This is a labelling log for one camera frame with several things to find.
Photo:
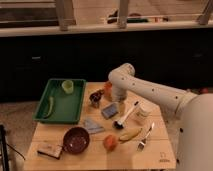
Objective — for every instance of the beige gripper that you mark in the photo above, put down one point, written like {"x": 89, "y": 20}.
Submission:
{"x": 121, "y": 106}

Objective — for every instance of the blue sponge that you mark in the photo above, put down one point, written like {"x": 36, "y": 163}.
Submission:
{"x": 109, "y": 111}

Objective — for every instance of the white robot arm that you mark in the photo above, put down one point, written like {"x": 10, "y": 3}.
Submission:
{"x": 195, "y": 112}

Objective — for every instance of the orange bowl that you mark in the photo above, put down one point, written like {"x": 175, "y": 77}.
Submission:
{"x": 108, "y": 90}

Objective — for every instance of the purple bowl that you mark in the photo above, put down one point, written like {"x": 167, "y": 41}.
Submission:
{"x": 76, "y": 140}

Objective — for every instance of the small metal cup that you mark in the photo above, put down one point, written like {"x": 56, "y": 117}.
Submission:
{"x": 95, "y": 98}

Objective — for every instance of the yellow banana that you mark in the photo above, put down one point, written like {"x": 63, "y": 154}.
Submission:
{"x": 130, "y": 134}

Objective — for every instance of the grey folded cloth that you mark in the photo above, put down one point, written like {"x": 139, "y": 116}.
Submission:
{"x": 92, "y": 127}

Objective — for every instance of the orange fruit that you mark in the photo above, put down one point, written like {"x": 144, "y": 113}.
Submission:
{"x": 110, "y": 142}

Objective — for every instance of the silver fork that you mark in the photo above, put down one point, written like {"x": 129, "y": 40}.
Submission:
{"x": 142, "y": 143}

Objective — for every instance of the light green cup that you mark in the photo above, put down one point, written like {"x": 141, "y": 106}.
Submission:
{"x": 68, "y": 86}

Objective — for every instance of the green plastic tray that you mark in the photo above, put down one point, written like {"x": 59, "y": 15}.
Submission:
{"x": 67, "y": 107}

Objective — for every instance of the green bean pod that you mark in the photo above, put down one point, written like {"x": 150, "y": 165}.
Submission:
{"x": 51, "y": 104}

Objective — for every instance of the wooden block eraser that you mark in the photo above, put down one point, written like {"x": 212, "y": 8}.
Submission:
{"x": 49, "y": 149}

